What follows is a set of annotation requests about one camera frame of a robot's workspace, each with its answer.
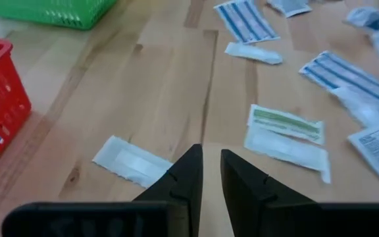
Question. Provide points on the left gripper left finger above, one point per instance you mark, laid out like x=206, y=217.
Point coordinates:
x=186, y=181

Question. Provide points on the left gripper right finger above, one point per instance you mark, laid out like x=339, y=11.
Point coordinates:
x=245, y=191

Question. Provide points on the white packet with green print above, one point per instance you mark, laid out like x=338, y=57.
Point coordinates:
x=286, y=123

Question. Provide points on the white packet with grey print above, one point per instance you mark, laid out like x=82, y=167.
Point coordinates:
x=368, y=18

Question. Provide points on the green plastic basket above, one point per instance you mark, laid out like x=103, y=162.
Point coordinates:
x=51, y=13

